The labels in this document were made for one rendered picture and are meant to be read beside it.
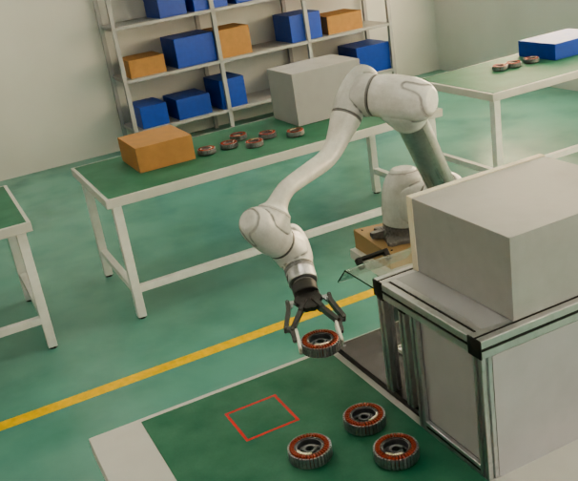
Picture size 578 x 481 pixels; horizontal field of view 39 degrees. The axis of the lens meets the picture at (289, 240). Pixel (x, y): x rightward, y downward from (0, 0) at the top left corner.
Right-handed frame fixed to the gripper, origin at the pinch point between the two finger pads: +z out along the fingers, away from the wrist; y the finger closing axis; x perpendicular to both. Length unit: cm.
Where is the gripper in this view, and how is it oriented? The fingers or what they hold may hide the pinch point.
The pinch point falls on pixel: (319, 342)
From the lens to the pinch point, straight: 231.8
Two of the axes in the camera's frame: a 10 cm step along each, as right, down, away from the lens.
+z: 2.2, 7.6, -6.1
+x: -0.2, -6.2, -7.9
